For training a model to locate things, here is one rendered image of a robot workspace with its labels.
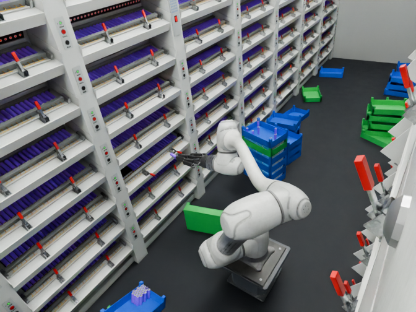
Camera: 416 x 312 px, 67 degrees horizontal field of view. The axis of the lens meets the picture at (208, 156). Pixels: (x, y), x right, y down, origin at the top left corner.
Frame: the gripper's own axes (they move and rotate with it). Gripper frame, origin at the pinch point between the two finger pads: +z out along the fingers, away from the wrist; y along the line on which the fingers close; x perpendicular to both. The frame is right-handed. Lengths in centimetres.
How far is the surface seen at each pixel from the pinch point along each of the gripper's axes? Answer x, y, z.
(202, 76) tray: -30, -54, 14
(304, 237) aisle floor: 78, -33, -56
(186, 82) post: -33, -37, 14
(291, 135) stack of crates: 53, -124, -14
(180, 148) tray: 8.8, -21.1, 21.3
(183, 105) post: -19.1, -30.7, 16.0
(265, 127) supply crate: 28, -92, -7
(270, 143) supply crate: 28, -67, -22
